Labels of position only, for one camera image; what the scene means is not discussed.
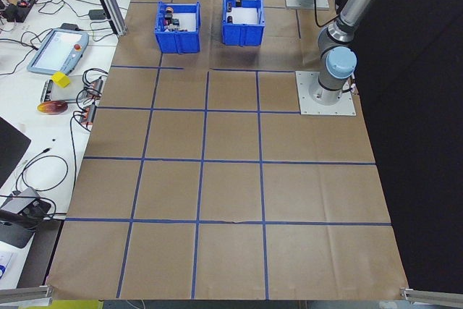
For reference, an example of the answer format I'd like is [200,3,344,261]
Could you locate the white plastic tray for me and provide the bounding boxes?
[38,77,85,104]

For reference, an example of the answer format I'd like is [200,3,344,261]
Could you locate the grey docking device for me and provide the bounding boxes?
[0,187,52,218]

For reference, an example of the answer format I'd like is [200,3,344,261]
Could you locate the light blue teach pendant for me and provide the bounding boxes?
[26,27,90,75]

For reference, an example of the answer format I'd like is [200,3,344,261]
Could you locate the white bin liner sheet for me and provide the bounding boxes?
[227,7,260,25]

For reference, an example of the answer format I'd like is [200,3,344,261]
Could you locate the blue button storage bin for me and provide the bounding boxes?
[154,0,202,54]

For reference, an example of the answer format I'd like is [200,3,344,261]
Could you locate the yellow cube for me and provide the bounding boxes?
[50,71,72,89]

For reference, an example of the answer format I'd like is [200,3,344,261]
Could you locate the black frame cover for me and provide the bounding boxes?
[334,0,463,301]

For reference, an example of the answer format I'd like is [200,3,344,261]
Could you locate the black laptop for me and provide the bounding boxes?
[0,116,33,187]

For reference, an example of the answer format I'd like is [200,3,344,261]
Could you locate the red toy fruit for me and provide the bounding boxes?
[36,101,69,117]

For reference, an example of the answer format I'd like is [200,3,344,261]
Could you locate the black stand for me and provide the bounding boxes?
[0,211,37,251]

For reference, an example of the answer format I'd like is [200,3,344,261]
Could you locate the aluminium extrusion bar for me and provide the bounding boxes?
[399,286,463,305]
[0,284,55,305]

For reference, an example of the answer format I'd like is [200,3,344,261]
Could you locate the black electronics board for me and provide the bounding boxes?
[0,0,37,24]

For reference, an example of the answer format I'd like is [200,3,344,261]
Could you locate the white workbench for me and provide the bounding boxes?
[0,0,143,290]

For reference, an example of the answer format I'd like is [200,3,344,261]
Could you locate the dark usb hub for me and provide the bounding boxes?
[76,103,99,130]
[82,76,106,99]

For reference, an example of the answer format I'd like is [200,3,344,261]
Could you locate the assorted parts in far bin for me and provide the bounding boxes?
[179,13,199,32]

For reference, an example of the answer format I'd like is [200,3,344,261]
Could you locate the blue bin with black blocks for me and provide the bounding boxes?
[221,0,268,47]

